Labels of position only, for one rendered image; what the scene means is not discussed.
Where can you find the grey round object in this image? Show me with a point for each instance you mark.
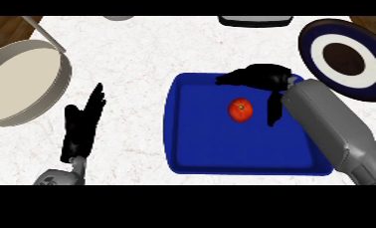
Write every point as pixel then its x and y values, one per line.
pixel 118 18

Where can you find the blue rectangular tray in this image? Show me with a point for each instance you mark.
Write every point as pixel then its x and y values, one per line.
pixel 235 139

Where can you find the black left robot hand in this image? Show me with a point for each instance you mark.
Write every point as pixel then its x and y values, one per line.
pixel 79 129

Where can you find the navy and white plate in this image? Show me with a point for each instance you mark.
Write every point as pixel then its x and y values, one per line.
pixel 343 59

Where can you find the red tomato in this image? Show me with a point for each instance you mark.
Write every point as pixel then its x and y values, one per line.
pixel 241 110

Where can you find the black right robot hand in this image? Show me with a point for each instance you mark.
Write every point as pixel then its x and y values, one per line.
pixel 261 76

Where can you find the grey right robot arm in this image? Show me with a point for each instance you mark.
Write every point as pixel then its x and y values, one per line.
pixel 332 129

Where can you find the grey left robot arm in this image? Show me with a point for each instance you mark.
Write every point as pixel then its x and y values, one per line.
pixel 67 174

